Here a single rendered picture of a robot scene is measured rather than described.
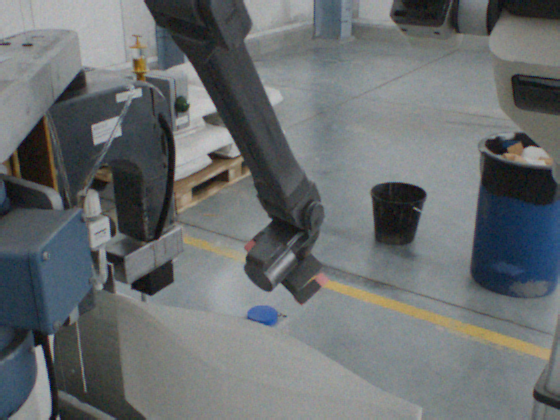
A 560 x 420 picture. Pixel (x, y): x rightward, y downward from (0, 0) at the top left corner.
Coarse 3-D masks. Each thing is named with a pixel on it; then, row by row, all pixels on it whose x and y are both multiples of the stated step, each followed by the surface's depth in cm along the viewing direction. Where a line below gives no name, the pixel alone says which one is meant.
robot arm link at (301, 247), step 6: (318, 228) 99; (318, 234) 99; (294, 240) 97; (300, 240) 97; (306, 240) 98; (312, 240) 98; (294, 246) 97; (300, 246) 97; (306, 246) 98; (312, 246) 100; (294, 252) 96; (300, 252) 100; (306, 252) 100; (300, 258) 102
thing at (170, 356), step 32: (128, 320) 99; (160, 320) 98; (192, 320) 96; (224, 320) 95; (128, 352) 102; (160, 352) 95; (192, 352) 88; (224, 352) 97; (256, 352) 95; (288, 352) 91; (320, 352) 86; (128, 384) 106; (160, 384) 99; (192, 384) 91; (224, 384) 86; (256, 384) 83; (288, 384) 82; (320, 384) 80; (352, 384) 83; (160, 416) 102; (192, 416) 94; (224, 416) 88; (256, 416) 86; (288, 416) 84; (320, 416) 82; (352, 416) 81; (384, 416) 80; (416, 416) 77
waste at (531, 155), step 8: (520, 144) 303; (512, 152) 304; (520, 152) 303; (528, 152) 300; (536, 152) 299; (544, 152) 298; (512, 160) 282; (520, 160) 282; (528, 160) 284; (536, 160) 286; (544, 160) 292; (552, 160) 292
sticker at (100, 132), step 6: (108, 120) 97; (114, 120) 98; (90, 126) 94; (96, 126) 95; (102, 126) 96; (108, 126) 97; (120, 126) 99; (96, 132) 95; (102, 132) 96; (108, 132) 97; (120, 132) 99; (96, 138) 95; (102, 138) 96; (96, 144) 96
